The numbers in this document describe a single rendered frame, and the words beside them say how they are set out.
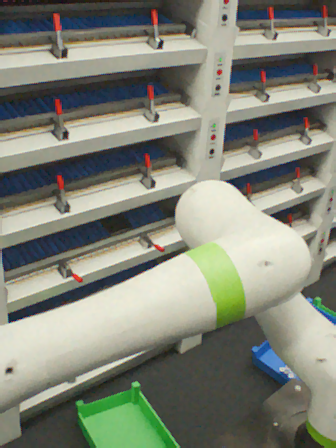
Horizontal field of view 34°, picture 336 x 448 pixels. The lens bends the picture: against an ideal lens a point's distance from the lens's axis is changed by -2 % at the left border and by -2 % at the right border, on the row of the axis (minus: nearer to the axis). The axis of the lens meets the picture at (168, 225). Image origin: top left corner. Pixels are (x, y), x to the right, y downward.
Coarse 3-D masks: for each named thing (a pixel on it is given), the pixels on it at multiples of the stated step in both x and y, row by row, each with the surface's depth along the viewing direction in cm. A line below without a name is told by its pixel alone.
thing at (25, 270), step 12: (144, 228) 161; (156, 228) 164; (108, 240) 154; (120, 240) 156; (72, 252) 147; (84, 252) 149; (36, 264) 141; (48, 264) 142; (72, 264) 146; (12, 276) 136; (36, 276) 140
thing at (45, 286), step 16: (160, 208) 173; (80, 224) 159; (160, 240) 163; (176, 240) 165; (96, 256) 151; (112, 256) 153; (128, 256) 155; (144, 256) 159; (80, 272) 146; (96, 272) 148; (112, 272) 154; (16, 288) 136; (32, 288) 138; (48, 288) 139; (64, 288) 144; (16, 304) 135
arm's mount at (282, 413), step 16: (288, 384) 130; (304, 384) 131; (272, 400) 125; (288, 400) 125; (304, 400) 126; (256, 416) 120; (272, 416) 121; (288, 416) 120; (304, 416) 121; (240, 432) 116; (256, 432) 116; (272, 432) 116; (288, 432) 117
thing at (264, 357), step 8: (312, 304) 195; (320, 312) 193; (264, 344) 186; (256, 352) 181; (264, 352) 189; (272, 352) 189; (256, 360) 184; (264, 360) 187; (272, 360) 186; (280, 360) 185; (264, 368) 182; (272, 368) 178; (272, 376) 181; (280, 376) 176; (296, 376) 171
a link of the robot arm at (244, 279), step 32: (224, 224) 82; (256, 224) 78; (192, 256) 74; (224, 256) 73; (256, 256) 73; (288, 256) 74; (224, 288) 71; (256, 288) 73; (288, 288) 75; (224, 320) 73
